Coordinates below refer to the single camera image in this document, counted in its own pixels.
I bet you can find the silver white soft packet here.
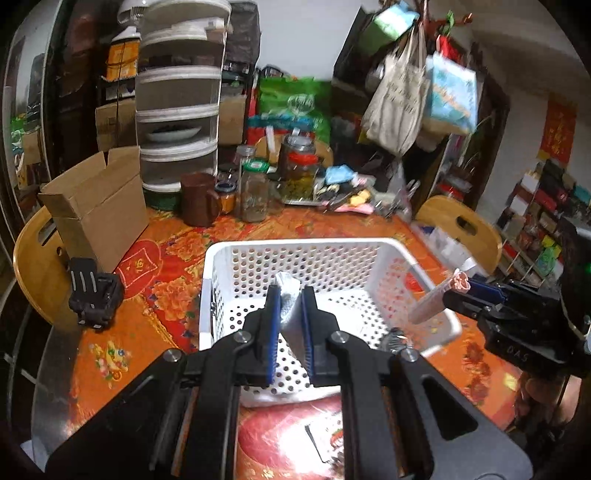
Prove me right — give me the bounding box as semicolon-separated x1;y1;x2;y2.
274;271;309;365

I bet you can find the glass jar with green lid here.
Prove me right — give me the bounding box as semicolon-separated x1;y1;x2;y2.
240;159;270;223

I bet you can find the open cardboard box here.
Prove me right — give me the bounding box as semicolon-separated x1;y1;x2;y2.
38;146;151;274

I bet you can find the small printed card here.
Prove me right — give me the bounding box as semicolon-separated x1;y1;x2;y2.
304;411;346;463

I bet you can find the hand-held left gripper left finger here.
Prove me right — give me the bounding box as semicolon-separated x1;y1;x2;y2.
44;284;282;480

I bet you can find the large glass jar red lid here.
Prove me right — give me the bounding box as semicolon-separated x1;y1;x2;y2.
281;136;320;197

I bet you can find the blue white shopping bag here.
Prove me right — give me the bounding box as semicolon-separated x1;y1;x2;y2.
424;52;479;136

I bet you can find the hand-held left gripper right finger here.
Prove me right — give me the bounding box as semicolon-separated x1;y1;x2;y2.
300;285;537;480

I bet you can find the small jar with blue lid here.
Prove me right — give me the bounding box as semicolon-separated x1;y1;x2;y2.
215;181;238;214

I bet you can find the orange floral tablecloth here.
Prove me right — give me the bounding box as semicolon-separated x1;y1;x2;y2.
69;203;532;480

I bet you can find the beige canvas tote bag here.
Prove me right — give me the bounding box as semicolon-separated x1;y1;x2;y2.
361;25;429;157

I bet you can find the blue plastic pack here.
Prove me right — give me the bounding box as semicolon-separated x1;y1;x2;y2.
325;165;357;184

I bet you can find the shelf of colourful boxes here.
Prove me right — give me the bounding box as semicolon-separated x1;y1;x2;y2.
496;159;591;284

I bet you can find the pink brown soft packet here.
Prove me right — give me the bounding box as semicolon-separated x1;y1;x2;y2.
409;269;472;325

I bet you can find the red wall poster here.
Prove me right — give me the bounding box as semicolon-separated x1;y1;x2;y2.
539;93;579;165

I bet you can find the green shopping bag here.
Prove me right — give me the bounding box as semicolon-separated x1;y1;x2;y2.
257;76;332;141

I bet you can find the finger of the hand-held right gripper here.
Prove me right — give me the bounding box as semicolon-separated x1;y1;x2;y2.
442;291;499;325
466;274;511;306

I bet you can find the yellow printed box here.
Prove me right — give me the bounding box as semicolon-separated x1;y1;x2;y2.
106;38;140;80

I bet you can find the white tiered food cover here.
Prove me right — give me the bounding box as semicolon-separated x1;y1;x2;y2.
135;0;232;195

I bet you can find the green white hanging bag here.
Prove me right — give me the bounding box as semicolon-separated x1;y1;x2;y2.
359;1;420;52

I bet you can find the white perforated plastic basket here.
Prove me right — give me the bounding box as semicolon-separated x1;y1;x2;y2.
198;239;463;408

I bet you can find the brown ceramic mug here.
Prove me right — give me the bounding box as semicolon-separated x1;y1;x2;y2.
180;172;223;228

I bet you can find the person's right hand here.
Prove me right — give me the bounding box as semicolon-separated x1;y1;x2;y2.
516;373;583;435

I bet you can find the brown cardboard box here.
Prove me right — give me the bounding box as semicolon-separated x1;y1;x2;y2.
217;95;249;147
95;98;139;154

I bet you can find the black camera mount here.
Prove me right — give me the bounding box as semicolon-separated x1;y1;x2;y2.
68;257;125;332

